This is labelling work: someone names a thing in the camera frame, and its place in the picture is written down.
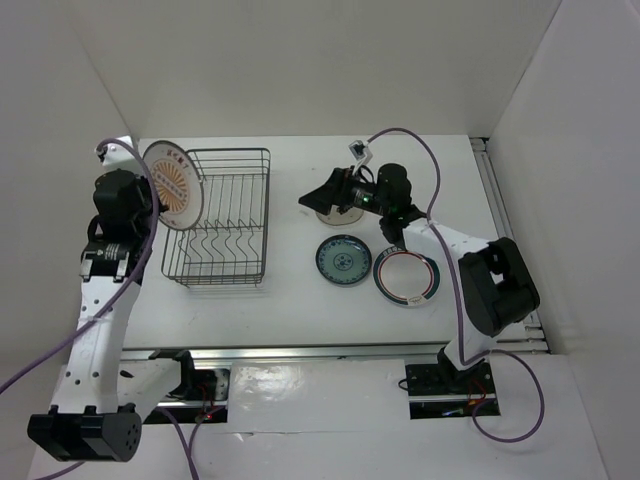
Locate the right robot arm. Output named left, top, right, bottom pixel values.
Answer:
left=299, top=163, right=540, bottom=392

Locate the grey wire dish rack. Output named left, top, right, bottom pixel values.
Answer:
left=161, top=147, right=271, bottom=287

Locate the clear glass plate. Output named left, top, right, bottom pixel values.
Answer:
left=316, top=207, right=364, bottom=227

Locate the aluminium rail frame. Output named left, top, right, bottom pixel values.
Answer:
left=119, top=135, right=551, bottom=361

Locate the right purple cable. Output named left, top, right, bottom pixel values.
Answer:
left=364, top=127, right=546, bottom=444

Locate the blue floral plate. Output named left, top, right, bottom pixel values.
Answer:
left=315, top=234, right=373, bottom=287

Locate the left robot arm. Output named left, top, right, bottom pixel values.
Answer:
left=27, top=169, right=198, bottom=462

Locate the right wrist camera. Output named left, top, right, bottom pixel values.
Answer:
left=349, top=140, right=373, bottom=177

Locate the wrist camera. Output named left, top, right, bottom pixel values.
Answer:
left=349, top=140, right=373, bottom=177
left=95, top=143, right=140, bottom=173

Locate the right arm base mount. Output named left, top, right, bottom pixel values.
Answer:
left=397, top=352, right=501, bottom=420

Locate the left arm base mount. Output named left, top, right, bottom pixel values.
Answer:
left=144, top=349, right=231, bottom=425

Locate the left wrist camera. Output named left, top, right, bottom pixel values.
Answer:
left=95, top=143, right=140, bottom=173

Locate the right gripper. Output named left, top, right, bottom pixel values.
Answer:
left=300, top=165, right=390, bottom=217

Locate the orange sunburst plate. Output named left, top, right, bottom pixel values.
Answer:
left=143, top=140, right=204, bottom=231

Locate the white plate teal red rim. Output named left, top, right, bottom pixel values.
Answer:
left=372, top=247, right=441, bottom=308

